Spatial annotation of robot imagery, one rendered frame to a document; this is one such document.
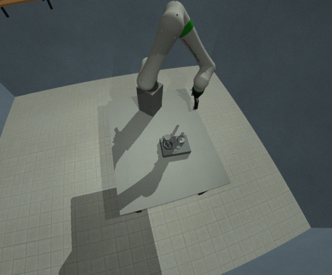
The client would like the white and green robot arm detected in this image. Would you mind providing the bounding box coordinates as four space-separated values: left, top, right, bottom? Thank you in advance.
137 1 215 96

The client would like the grey toothed gear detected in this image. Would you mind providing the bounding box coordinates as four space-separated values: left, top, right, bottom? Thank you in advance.
177 137 185 144

